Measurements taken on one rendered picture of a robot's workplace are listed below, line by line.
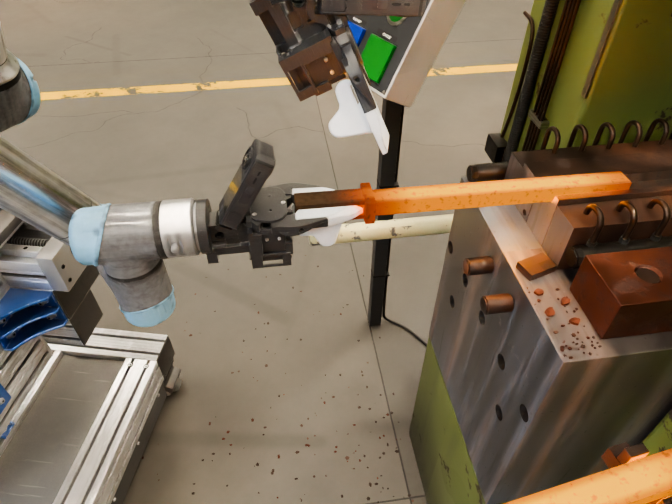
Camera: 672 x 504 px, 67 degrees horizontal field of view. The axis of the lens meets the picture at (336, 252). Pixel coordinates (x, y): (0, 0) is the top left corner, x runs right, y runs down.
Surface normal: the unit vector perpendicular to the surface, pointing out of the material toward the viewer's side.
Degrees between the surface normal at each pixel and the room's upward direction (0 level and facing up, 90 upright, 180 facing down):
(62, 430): 0
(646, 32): 90
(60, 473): 0
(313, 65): 91
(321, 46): 91
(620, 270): 0
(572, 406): 90
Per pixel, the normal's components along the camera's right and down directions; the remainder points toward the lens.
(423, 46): 0.55, 0.58
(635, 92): 0.14, 0.68
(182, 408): 0.00, -0.72
